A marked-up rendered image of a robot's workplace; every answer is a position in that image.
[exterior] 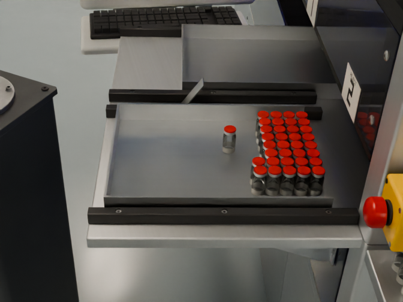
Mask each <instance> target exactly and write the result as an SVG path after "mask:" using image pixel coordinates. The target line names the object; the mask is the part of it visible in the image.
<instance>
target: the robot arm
mask: <svg viewBox="0 0 403 302"><path fill-rule="evenodd" d="M14 99H15V92H14V87H13V85H12V84H11V83H10V82H9V81H8V80H7V79H5V78H3V77H1V76H0V114H2V113H3V112H5V111H6V110H7V109H9V108H10V106H11V105H12V104H13V102H14Z"/></svg>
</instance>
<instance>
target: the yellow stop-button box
mask: <svg viewBox="0 0 403 302"><path fill-rule="evenodd" d="M382 197H383V198H384V199H385V201H386V205H387V222H386V225H385V226H384V228H382V229H383V232H384V235H385V237H386V240H387V242H388V245H389V247H390V250H391V251H392V252H403V174H388V175H387V178H386V182H385V185H384V189H383V193H382Z"/></svg>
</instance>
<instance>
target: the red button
mask: <svg viewBox="0 0 403 302"><path fill-rule="evenodd" d="M363 218H364V221H365V223H366V225H367V226H368V227H370V228H384V226H385V225H386V222H387V205H386V201H385V199H384V198H383V197H369V198H367V199H366V200H365V203H364V205H363Z"/></svg>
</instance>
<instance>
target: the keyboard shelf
mask: <svg viewBox="0 0 403 302"><path fill-rule="evenodd" d="M154 8H159V9H160V10H161V8H166V9H167V10H168V8H174V9H175V8H176V7H151V8H115V9H113V10H115V12H116V10H122V11H123V12H124V10H130V12H131V10H135V9H137V11H139V9H145V11H146V9H152V10H153V9H154ZM236 13H237V15H238V17H239V19H240V21H241V23H242V25H248V24H247V22H246V20H245V18H244V16H243V14H242V12H241V11H236ZM119 42H120V38H110V39H94V40H92V39H91V38H90V23H89V16H83V17H82V18H81V54H83V55H103V54H117V53H118V48H119Z"/></svg>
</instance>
